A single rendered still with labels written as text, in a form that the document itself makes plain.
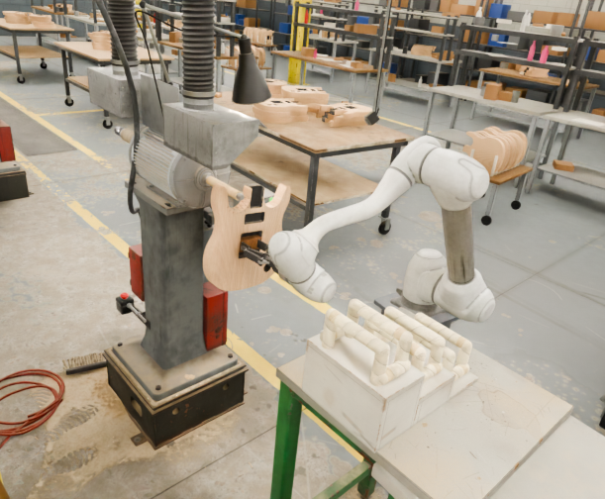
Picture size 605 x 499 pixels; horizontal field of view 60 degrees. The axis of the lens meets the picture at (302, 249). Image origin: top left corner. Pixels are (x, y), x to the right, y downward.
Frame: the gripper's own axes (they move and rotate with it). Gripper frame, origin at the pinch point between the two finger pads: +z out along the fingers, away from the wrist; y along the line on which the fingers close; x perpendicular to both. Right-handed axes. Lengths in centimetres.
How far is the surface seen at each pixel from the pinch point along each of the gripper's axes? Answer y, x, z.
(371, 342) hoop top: -27, 12, -79
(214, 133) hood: -25.2, 42.3, -6.2
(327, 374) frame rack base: -26, -5, -68
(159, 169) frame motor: -19.0, 18.9, 35.3
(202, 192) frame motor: -8.1, 13.5, 22.3
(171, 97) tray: -18, 46, 32
